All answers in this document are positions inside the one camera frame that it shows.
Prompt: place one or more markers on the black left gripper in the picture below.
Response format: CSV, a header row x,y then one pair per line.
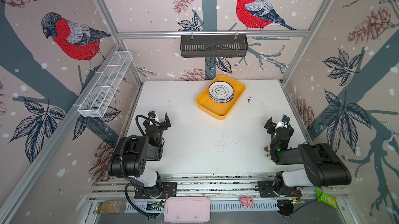
x,y
167,120

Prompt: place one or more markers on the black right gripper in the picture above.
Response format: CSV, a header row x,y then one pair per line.
x,y
273,126

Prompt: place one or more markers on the orange sunburst plate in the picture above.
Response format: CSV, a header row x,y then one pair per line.
x,y
222,101

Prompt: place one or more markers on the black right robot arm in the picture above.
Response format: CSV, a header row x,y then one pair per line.
x,y
321,165

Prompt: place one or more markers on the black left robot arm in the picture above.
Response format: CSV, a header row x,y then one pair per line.
x,y
131,154

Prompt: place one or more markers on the yellow plastic bin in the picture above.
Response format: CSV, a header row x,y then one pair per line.
x,y
220,111

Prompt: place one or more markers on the pink pig toy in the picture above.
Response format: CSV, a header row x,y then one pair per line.
x,y
247,201

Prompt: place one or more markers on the green snack packet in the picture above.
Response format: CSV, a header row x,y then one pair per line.
x,y
326,199

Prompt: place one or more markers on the pink plastic tray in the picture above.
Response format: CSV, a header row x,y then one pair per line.
x,y
179,210

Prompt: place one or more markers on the brown grain bag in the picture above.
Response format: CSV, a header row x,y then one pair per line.
x,y
110,207

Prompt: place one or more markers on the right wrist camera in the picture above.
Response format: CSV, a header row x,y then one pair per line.
x,y
281,124

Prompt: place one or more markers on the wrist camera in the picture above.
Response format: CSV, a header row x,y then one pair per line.
x,y
281,124
153,117

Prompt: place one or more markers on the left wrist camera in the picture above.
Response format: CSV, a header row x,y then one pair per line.
x,y
153,117

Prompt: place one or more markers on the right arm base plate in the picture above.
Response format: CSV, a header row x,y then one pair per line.
x,y
268,189

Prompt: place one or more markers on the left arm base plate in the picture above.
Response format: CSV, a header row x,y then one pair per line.
x,y
163,191

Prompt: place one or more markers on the white wire mesh shelf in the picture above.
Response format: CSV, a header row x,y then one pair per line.
x,y
99,97

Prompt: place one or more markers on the black hanging wire basket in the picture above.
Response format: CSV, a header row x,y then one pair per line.
x,y
213,46

